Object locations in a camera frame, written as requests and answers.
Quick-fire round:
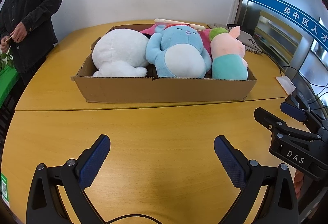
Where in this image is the white plush toy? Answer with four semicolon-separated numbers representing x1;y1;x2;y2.
92;29;149;78

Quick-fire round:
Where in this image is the pink striped plush toy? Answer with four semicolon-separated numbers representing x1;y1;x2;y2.
140;24;213;58

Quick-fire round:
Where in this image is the pink pig plush toy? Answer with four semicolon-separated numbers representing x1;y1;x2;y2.
209;25;249;80

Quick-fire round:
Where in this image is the grey cloth bag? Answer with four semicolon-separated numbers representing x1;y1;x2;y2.
206;23;264;55

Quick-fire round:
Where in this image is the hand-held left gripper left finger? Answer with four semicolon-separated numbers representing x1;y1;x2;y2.
26;134;111;224

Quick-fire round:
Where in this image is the green cloth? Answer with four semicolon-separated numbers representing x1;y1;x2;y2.
0;68;21;109

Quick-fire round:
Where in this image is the blue banner on glass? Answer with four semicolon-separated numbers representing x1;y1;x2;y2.
248;0;328;45

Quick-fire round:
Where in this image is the black cable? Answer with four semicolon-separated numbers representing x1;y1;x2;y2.
279;66;328;86
106;216;164;224

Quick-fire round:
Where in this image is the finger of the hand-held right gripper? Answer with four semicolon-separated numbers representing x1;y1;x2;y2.
280;94;328;132
254;107;322;141

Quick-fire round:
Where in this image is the person's right hand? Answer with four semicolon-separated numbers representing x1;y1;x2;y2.
293;169;305;197

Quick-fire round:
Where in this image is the cardboard box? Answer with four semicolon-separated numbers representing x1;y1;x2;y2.
71;24;257;103

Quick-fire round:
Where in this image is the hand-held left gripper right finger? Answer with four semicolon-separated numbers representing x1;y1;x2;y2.
214;135;300;224

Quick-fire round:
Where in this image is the white paper with orange edge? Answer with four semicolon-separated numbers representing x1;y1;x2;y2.
275;75;295;94

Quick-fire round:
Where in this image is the blue plush toy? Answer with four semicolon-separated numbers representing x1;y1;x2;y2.
146;25;213;79

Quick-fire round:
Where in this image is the green sticker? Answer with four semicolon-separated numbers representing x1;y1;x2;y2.
0;173;11;206

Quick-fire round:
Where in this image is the green plush toy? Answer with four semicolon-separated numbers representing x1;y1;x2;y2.
209;27;229;41

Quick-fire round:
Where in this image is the green potted plant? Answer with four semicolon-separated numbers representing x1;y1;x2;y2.
0;50;16;71

